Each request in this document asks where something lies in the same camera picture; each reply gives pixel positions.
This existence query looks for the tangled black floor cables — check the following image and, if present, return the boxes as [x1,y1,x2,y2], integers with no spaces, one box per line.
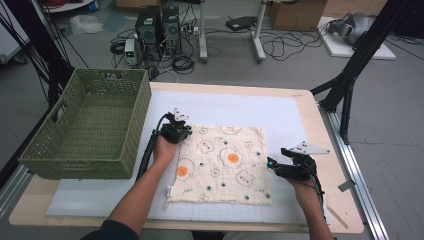
[261,28,325,62]

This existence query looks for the small white power supply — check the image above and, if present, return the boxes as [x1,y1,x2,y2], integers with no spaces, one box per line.
[124,38,138,66]

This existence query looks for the white gridded mat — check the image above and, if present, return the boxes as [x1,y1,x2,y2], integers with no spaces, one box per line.
[46,89,333,225]

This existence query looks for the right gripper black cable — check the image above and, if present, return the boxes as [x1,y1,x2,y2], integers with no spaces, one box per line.
[298,155,327,222]

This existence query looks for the grey tape piece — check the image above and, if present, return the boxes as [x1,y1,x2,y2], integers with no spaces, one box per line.
[337,179,357,193]

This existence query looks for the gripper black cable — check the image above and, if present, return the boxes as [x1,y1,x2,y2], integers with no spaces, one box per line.
[136,112,172,182]
[298,155,327,222]

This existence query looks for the person's dark sleeve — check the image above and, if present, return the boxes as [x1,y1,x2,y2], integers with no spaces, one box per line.
[79,219,140,240]

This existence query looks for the clear plastic bag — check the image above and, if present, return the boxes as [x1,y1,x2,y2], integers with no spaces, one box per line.
[69,14,105,36]

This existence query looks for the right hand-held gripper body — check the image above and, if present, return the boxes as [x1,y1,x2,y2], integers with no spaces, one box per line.
[274,141,331,183]

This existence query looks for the black stand with cables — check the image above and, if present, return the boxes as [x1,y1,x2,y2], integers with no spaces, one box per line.
[2,0,76,110]

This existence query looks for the aluminium floor rail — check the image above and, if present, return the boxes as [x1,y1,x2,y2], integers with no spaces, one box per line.
[319,108,390,240]
[0,164,33,218]

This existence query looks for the black metal stand frame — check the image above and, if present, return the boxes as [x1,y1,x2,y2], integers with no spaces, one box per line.
[309,0,415,145]

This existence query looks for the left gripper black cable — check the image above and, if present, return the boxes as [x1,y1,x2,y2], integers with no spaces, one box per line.
[136,112,172,182]

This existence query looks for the large black computer tower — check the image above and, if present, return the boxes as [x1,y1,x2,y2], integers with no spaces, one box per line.
[134,5,164,62]

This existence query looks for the slim black computer tower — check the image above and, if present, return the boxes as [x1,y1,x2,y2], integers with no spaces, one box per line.
[161,6,183,56]

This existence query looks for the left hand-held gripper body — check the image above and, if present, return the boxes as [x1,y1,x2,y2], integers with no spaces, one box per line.
[159,107,194,145]

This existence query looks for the person's right hand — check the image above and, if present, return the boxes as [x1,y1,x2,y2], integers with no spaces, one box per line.
[287,177,318,202]

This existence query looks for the cream patterned cloth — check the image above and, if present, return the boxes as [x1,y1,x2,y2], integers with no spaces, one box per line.
[164,124,273,206]

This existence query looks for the white floor board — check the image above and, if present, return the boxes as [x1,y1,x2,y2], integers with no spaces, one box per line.
[318,16,397,61]

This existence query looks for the grey headset device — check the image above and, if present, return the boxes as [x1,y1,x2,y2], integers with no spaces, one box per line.
[327,12,376,46]

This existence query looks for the person's left hand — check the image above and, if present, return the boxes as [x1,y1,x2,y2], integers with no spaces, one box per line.
[152,134,182,167]

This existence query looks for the green woven basket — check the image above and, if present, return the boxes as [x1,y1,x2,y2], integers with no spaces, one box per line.
[18,68,153,181]

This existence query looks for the coiled black cable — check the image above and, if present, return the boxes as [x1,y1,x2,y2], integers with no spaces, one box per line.
[171,54,196,75]

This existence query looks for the white desk leg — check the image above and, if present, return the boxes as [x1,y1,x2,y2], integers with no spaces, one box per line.
[198,0,210,64]
[251,0,268,64]

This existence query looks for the brown cardboard box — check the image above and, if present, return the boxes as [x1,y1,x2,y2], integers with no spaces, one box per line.
[269,0,328,32]

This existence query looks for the black flat device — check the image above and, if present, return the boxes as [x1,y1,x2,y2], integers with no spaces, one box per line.
[225,15,258,32]

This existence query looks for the thin wooden stick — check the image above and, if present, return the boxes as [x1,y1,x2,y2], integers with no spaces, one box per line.
[325,203,350,230]

